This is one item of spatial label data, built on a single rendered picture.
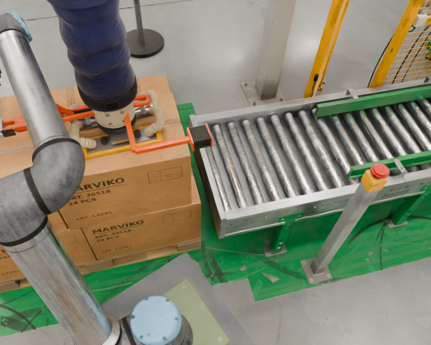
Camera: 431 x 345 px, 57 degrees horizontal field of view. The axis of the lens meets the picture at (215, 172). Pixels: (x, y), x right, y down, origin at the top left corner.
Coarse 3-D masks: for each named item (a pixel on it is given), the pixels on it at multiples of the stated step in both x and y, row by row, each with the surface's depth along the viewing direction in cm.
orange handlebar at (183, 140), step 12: (144, 96) 167; (72, 108) 162; (84, 108) 163; (12, 120) 158; (24, 120) 157; (132, 132) 156; (132, 144) 152; (156, 144) 152; (168, 144) 153; (180, 144) 155
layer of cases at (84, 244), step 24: (72, 96) 242; (192, 192) 205; (144, 216) 198; (168, 216) 204; (192, 216) 211; (72, 240) 199; (96, 240) 205; (120, 240) 212; (144, 240) 219; (168, 240) 226; (0, 264) 200
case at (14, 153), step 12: (24, 132) 172; (0, 144) 168; (12, 144) 168; (24, 144) 168; (0, 156) 164; (12, 156) 164; (24, 156) 165; (0, 168) 161; (12, 168) 161; (24, 168) 161; (48, 216) 177; (60, 216) 180; (60, 228) 187
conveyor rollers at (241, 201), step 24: (264, 120) 237; (288, 120) 237; (336, 120) 238; (360, 120) 243; (384, 120) 239; (408, 120) 241; (240, 144) 224; (288, 144) 225; (336, 144) 227; (360, 144) 231; (384, 144) 228; (408, 144) 231; (216, 168) 214; (264, 168) 215; (312, 168) 217; (408, 168) 221; (240, 192) 205; (288, 192) 208; (312, 192) 207
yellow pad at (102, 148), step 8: (136, 128) 173; (144, 128) 172; (96, 136) 170; (104, 136) 166; (136, 136) 168; (144, 136) 170; (152, 136) 170; (160, 136) 170; (96, 144) 166; (104, 144) 166; (112, 144) 167; (120, 144) 167; (128, 144) 167; (136, 144) 168; (144, 144) 168; (88, 152) 164; (96, 152) 165; (104, 152) 165; (112, 152) 166
